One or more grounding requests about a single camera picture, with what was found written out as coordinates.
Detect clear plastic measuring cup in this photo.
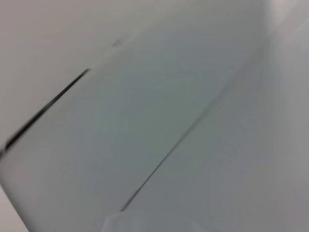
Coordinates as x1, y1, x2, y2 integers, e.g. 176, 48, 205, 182
102, 210, 201, 232

